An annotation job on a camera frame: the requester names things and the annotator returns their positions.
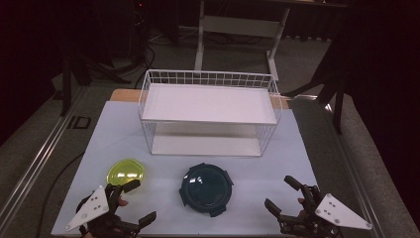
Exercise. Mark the round container with dark-blue lid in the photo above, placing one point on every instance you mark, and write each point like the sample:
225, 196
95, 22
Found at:
206, 190

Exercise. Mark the black metal stand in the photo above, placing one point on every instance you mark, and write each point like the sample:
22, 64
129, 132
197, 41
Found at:
66, 86
338, 99

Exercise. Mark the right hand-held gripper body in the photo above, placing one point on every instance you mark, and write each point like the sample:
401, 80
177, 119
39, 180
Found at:
333, 213

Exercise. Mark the black equipment stand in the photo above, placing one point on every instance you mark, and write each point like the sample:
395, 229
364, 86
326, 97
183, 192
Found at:
139, 29

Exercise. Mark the pale table mat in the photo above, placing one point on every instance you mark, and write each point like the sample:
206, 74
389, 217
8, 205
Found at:
257, 185

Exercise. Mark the aluminium floor rail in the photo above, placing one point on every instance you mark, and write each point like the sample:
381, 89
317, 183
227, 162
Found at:
36, 165
350, 165

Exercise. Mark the white metal desk frame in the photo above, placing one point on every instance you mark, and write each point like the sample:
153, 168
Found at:
241, 26

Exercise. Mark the yellow-green plastic plate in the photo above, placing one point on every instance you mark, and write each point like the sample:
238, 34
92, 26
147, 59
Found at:
125, 172

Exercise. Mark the person's right hand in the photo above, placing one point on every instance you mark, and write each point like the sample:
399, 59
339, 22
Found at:
300, 200

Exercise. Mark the person's left hand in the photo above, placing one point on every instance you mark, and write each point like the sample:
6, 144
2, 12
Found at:
122, 202

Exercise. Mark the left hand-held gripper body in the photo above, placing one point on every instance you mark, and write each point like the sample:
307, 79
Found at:
88, 207

